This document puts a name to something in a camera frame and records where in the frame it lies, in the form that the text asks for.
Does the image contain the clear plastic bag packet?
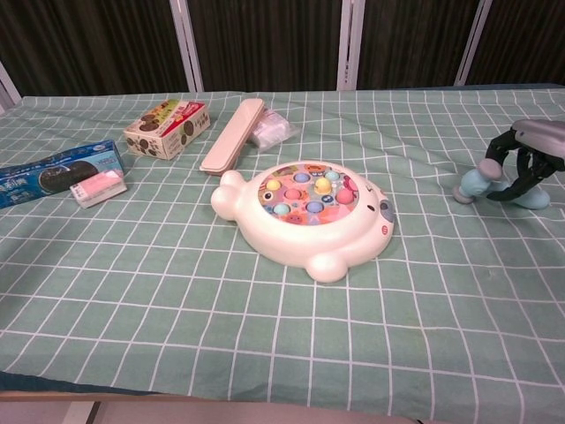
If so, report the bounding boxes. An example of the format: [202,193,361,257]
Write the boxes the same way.
[246,109,296,154]

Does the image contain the small pink white box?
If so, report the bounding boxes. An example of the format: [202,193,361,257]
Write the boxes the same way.
[69,170,128,209]

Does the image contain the green checked tablecloth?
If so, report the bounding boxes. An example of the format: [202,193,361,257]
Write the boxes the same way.
[0,86,565,424]

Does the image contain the cream cookie carton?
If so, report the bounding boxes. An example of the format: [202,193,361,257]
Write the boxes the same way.
[123,99,210,161]

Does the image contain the white whack-a-mole toy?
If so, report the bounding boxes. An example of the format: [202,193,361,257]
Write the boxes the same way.
[210,160,397,284]

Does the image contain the light blue toy hammer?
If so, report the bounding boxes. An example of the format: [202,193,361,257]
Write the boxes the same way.
[452,158,551,209]

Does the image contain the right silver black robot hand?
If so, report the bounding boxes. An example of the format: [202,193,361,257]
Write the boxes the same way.
[484,118,565,204]

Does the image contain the blue cookie package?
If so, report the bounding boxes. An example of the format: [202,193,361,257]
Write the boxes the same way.
[0,140,125,210]

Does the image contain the long beige plastic case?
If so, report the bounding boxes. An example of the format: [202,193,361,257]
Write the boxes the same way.
[198,98,265,177]

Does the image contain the white metal frame post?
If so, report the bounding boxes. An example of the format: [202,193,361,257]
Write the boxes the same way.
[454,0,493,87]
[169,0,205,93]
[336,0,367,92]
[0,60,22,114]

